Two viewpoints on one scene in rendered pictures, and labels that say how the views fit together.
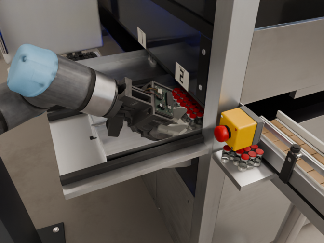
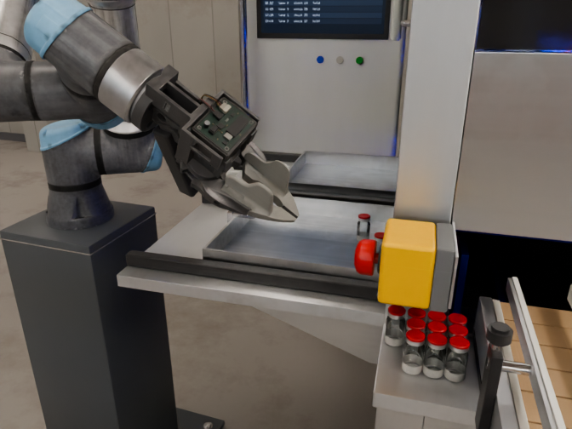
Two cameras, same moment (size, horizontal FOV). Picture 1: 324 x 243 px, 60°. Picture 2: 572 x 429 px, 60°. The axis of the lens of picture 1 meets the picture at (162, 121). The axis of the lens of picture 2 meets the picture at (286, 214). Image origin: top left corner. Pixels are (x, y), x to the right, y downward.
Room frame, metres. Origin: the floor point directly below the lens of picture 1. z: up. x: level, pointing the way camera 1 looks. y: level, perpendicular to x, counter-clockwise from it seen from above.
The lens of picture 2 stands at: (0.07, -0.38, 1.25)
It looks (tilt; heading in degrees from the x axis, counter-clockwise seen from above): 22 degrees down; 39
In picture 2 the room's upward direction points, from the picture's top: straight up
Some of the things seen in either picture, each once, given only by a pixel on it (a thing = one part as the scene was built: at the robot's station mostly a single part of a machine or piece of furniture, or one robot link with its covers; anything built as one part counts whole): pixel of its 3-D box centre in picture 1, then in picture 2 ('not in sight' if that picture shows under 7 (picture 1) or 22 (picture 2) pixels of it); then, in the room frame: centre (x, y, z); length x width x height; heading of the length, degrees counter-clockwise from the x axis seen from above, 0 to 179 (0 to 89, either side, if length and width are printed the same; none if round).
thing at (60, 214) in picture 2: not in sight; (77, 197); (0.62, 0.69, 0.84); 0.15 x 0.15 x 0.10
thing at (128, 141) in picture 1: (149, 118); (328, 237); (0.70, 0.04, 0.90); 0.34 x 0.26 x 0.04; 113
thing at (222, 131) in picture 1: (222, 133); (372, 257); (0.51, -0.15, 0.99); 0.04 x 0.04 x 0.04; 24
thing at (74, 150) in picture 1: (118, 101); (318, 212); (0.84, 0.16, 0.87); 0.70 x 0.48 x 0.02; 24
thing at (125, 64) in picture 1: (122, 70); (364, 177); (1.02, 0.16, 0.90); 0.34 x 0.26 x 0.04; 114
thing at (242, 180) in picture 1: (247, 163); (440, 371); (0.54, -0.23, 0.87); 0.14 x 0.13 x 0.02; 114
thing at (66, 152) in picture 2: not in sight; (72, 149); (0.62, 0.69, 0.96); 0.13 x 0.12 x 0.14; 143
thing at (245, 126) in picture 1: (238, 128); (414, 262); (0.53, -0.19, 0.99); 0.08 x 0.07 x 0.07; 114
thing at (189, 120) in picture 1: (181, 108); not in sight; (0.75, -0.06, 0.90); 0.18 x 0.02 x 0.05; 23
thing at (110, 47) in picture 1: (113, 56); not in sight; (1.53, 0.29, 0.73); 1.98 x 0.01 x 0.25; 24
